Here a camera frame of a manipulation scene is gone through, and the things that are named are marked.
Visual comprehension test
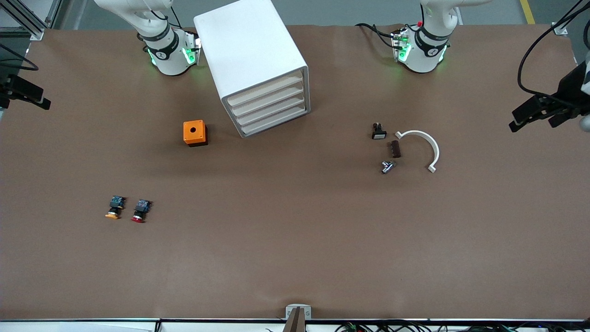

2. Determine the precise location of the red mushroom push button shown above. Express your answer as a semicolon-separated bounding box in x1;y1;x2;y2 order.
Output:
131;199;153;224

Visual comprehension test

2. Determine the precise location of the orange mushroom push button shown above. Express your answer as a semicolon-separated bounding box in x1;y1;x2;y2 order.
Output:
105;196;126;220

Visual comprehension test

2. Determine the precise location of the white curved plastic piece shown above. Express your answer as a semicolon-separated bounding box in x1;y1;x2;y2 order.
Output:
395;130;440;174

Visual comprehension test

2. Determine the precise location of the orange box with hole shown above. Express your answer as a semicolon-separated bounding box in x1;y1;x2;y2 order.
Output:
183;120;208;147

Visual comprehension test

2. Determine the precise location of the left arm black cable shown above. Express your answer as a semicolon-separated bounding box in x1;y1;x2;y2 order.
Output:
517;0;590;100

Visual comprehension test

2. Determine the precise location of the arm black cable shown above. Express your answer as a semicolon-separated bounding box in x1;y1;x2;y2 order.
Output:
0;43;39;73
517;0;590;100

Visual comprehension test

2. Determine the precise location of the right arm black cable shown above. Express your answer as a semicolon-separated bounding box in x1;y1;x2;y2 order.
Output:
0;43;39;73

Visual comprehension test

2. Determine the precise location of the aluminium frame profile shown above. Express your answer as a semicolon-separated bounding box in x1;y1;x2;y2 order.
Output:
0;0;63;42
552;0;590;36

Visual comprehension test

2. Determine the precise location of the black base cable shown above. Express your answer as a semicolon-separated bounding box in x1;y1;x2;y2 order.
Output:
355;22;398;49

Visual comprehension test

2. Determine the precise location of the grey table edge bracket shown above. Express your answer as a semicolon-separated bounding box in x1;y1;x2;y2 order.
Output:
285;304;312;320

